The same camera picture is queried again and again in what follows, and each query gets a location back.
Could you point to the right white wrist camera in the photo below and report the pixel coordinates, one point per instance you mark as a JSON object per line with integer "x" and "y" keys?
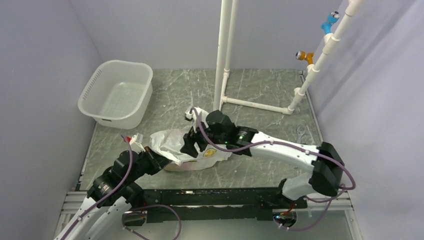
{"x": 191, "y": 115}

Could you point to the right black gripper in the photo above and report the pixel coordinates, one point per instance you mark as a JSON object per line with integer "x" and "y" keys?
{"x": 189, "y": 147}

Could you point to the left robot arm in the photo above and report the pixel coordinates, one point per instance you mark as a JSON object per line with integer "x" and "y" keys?
{"x": 112, "y": 194}

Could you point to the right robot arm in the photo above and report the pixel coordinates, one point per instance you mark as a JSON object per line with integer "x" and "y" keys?
{"x": 322, "y": 165}

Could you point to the orange nozzle on pipe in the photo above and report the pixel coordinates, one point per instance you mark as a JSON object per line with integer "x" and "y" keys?
{"x": 303, "y": 56}

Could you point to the white plastic bag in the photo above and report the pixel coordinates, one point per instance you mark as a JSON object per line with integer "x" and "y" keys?
{"x": 196, "y": 147}

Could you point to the white PVC pipe frame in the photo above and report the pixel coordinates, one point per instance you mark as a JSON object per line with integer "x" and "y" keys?
{"x": 265, "y": 34}

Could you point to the silver wrench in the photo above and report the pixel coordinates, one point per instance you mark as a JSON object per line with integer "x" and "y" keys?
{"x": 300, "y": 133}

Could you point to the blue nozzle on pipe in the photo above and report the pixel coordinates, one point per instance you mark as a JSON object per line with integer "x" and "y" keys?
{"x": 331, "y": 19}

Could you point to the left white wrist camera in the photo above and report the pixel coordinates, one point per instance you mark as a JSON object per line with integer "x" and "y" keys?
{"x": 135, "y": 142}

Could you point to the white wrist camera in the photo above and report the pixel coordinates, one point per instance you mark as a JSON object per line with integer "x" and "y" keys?
{"x": 191, "y": 115}
{"x": 135, "y": 142}

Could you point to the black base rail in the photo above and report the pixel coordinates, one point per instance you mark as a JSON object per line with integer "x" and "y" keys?
{"x": 259, "y": 203}

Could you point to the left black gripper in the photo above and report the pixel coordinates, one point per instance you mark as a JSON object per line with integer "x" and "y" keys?
{"x": 157, "y": 161}

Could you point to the white plastic basin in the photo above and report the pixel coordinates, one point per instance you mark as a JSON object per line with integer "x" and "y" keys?
{"x": 117, "y": 94}

